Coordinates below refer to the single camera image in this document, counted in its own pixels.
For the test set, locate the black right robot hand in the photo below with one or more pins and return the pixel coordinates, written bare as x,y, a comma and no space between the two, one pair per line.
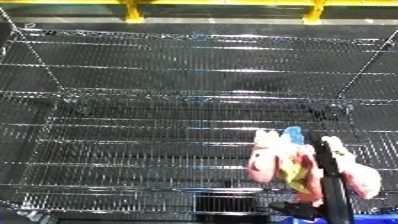
334,193

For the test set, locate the pink soft toy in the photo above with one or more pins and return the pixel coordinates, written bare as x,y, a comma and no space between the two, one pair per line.
278,160

